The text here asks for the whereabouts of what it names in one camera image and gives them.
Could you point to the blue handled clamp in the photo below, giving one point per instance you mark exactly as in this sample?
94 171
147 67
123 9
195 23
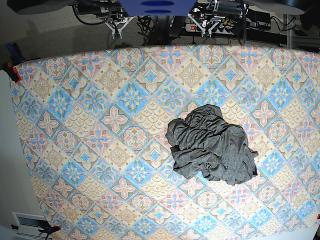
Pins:
15 53

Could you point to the patterned tablecloth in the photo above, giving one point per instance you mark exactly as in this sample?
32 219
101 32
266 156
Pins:
92 128

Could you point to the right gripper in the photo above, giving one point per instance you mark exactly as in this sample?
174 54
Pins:
117 27

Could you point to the red black clamp upper left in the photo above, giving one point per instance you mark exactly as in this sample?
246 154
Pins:
12 72

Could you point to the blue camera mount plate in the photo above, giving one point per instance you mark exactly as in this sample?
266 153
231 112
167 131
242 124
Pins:
157 7

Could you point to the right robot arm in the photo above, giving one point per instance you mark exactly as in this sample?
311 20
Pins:
110 12

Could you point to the white floor vent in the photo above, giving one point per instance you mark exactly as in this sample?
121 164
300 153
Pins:
29 225

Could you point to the black clamp lower left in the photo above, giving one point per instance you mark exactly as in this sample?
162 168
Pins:
47 229

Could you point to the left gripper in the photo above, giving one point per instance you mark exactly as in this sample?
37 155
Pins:
204 25

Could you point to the grey t-shirt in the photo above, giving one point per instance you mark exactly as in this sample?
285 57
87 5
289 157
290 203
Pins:
203 142

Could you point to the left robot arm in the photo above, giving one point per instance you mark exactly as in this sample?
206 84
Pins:
209 17

